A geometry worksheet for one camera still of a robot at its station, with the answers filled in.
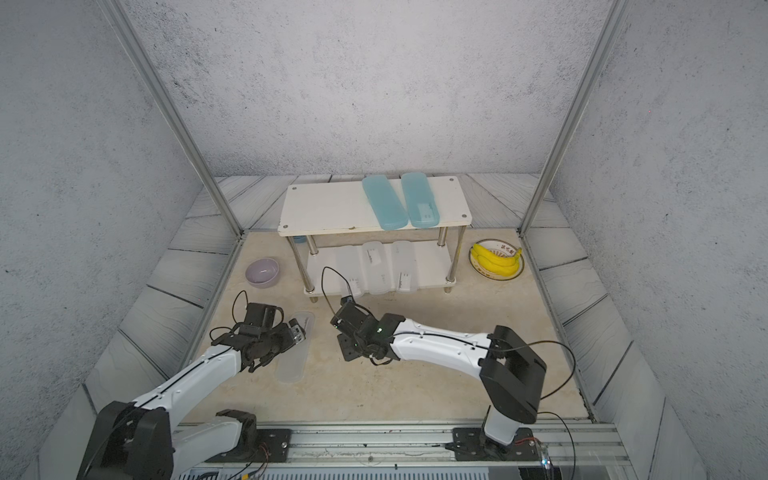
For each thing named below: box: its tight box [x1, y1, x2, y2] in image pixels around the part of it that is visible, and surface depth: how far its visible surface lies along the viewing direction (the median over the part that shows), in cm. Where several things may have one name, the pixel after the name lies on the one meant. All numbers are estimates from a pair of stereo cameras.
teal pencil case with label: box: [401, 172, 440, 229], surface depth 79 cm
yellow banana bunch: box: [471, 243, 523, 277], surface depth 107 cm
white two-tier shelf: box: [277, 175, 472, 303], surface depth 85 cm
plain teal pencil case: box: [362, 175, 409, 231], surface depth 81 cm
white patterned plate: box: [469, 251, 525, 281], surface depth 108 cm
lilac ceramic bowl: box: [245, 258, 280, 288], surface depth 105 cm
